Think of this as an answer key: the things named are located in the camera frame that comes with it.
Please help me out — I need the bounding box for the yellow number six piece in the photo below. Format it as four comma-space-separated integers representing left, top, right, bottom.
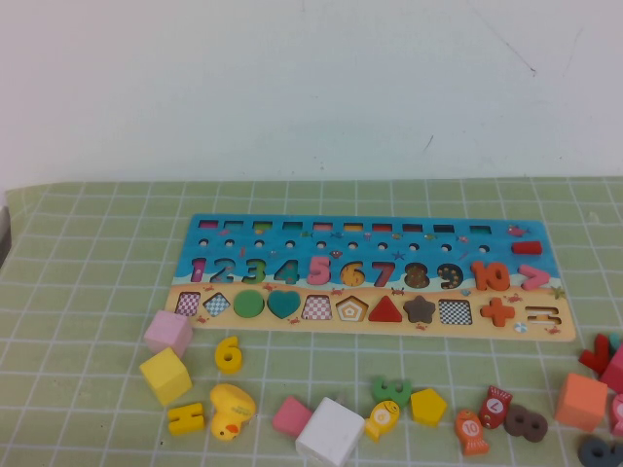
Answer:
215, 335, 243, 375

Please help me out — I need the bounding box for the pink number five piece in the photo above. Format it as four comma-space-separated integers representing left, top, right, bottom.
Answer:
306, 256, 333, 287

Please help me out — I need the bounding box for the teal heart shape piece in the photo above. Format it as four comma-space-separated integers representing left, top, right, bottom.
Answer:
266, 290, 301, 320

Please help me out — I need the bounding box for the green circle shape piece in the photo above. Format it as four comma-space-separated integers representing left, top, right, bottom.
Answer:
232, 289, 266, 318

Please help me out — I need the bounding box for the red triangle shape piece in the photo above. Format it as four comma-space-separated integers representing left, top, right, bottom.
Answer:
367, 295, 404, 323

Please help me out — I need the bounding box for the blue wooden number puzzle board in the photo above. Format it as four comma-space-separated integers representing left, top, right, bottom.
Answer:
164, 213, 577, 343

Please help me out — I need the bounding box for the brown star shape piece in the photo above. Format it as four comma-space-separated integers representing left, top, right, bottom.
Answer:
402, 295, 437, 324

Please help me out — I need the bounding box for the green number three piece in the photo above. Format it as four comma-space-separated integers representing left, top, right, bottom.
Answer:
372, 375, 413, 408

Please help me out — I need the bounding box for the orange number ten piece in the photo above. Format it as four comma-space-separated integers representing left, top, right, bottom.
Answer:
469, 261, 511, 292

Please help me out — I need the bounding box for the pink quadrilateral shape piece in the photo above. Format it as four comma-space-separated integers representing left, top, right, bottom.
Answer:
271, 395, 313, 437

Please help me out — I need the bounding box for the yellow fish piece six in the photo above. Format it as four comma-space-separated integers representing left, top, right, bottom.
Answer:
363, 399, 401, 443

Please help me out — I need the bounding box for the orange plus sign piece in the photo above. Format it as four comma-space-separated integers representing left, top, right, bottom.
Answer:
479, 297, 516, 328

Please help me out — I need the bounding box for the yellow pentagon shape piece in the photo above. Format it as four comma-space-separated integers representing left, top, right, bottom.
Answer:
410, 387, 448, 428

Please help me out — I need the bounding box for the yellow equals sign piece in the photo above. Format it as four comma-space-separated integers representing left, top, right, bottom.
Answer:
166, 402, 205, 436

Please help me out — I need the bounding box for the pink greater-than sign piece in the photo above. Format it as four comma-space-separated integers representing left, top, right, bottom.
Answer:
517, 264, 551, 291

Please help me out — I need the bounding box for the red fish piece seven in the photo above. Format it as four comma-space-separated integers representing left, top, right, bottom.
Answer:
478, 385, 513, 430

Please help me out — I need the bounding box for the orange fish piece ten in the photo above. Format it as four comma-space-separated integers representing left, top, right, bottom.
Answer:
455, 409, 490, 457

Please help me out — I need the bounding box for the brown number eight piece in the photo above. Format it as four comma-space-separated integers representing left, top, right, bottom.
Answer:
503, 403, 549, 443

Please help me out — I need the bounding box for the red less-than sign piece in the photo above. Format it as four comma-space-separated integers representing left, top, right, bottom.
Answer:
578, 333, 615, 376

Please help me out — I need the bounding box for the dark grey number nine piece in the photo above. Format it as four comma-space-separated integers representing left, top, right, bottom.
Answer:
577, 436, 623, 467

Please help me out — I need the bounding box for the light pink wooden cube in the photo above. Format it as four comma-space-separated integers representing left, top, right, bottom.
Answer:
143, 309, 195, 360

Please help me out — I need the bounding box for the yellow rubber duck toy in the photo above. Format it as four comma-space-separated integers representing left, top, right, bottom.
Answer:
208, 382, 257, 443

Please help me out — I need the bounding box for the white wooden cube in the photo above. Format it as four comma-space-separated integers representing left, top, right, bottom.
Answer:
294, 397, 366, 467

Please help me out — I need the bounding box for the yellow wooden cube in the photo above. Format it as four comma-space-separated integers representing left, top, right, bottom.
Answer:
138, 346, 193, 408

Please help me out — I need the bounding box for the green checked tablecloth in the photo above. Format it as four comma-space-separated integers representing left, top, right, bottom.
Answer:
0, 177, 623, 467

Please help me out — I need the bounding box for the grey object at table edge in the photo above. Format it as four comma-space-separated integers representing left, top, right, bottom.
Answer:
0, 203, 11, 267

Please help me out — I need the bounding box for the orange wooden cube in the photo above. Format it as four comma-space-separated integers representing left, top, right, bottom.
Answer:
554, 373, 609, 434

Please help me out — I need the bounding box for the magenta wooden cube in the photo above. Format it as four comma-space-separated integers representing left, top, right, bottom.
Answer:
599, 342, 623, 396

